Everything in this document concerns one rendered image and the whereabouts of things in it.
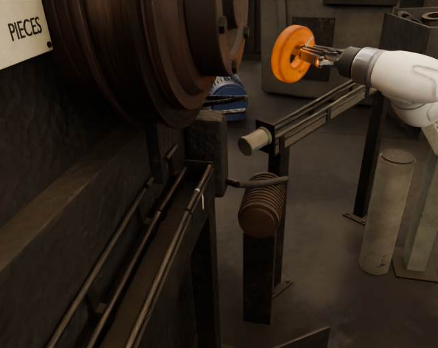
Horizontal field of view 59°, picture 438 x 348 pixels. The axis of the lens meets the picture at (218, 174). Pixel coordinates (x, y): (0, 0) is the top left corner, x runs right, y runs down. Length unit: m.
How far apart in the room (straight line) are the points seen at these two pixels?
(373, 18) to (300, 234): 1.94
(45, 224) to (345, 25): 3.02
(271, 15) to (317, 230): 2.10
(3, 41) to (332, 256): 1.54
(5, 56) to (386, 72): 0.76
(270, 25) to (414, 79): 2.64
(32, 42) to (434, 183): 1.36
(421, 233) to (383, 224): 0.17
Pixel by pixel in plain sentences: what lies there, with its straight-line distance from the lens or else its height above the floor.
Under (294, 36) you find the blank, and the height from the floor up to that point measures 0.96.
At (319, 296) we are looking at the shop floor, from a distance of 1.63.
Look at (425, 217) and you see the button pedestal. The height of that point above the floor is 0.28.
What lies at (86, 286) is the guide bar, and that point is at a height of 0.74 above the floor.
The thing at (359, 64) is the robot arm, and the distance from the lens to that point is 1.02.
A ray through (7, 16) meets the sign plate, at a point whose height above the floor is 1.11.
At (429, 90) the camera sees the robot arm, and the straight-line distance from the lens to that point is 0.96.
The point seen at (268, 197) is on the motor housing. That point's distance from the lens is 1.18.
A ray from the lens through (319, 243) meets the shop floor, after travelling 1.86.
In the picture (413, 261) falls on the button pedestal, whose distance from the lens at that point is 1.80.
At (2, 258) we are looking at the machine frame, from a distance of 0.52.
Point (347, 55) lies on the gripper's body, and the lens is 1.05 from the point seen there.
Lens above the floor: 1.17
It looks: 30 degrees down
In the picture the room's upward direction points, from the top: 2 degrees counter-clockwise
